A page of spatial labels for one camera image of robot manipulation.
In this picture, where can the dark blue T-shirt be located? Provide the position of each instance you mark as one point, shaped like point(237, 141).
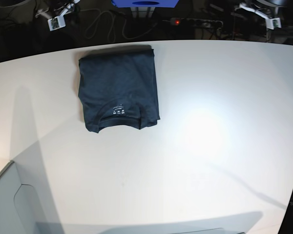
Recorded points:
point(118, 86)

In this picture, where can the blue box on stand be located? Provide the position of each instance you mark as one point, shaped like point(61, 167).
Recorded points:
point(144, 3)

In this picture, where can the power strip with red switch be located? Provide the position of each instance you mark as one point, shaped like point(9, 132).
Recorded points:
point(200, 23)

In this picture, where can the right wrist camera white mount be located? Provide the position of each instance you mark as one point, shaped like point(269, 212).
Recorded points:
point(56, 11)

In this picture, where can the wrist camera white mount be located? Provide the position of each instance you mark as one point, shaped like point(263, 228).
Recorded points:
point(270, 16)
point(56, 11)

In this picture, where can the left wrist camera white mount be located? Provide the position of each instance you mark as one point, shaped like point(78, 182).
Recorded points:
point(270, 16)

